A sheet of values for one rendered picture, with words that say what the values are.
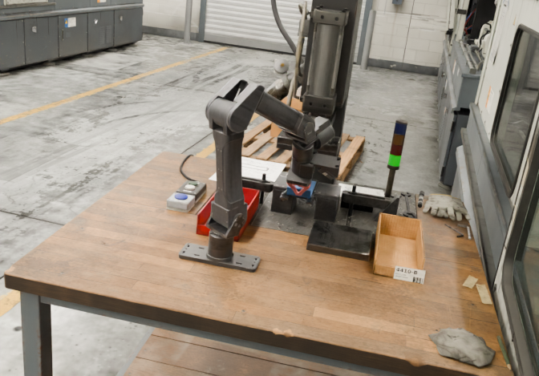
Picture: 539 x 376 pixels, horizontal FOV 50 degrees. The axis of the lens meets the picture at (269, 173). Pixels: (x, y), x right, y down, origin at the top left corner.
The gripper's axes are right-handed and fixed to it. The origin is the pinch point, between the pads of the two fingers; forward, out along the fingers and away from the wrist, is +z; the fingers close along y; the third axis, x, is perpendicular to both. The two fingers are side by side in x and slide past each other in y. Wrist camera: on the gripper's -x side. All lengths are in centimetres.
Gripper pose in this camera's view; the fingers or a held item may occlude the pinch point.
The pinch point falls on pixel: (299, 188)
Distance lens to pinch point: 170.3
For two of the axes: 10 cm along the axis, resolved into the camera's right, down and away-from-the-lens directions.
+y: 2.4, -7.3, 6.4
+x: -9.7, -1.9, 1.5
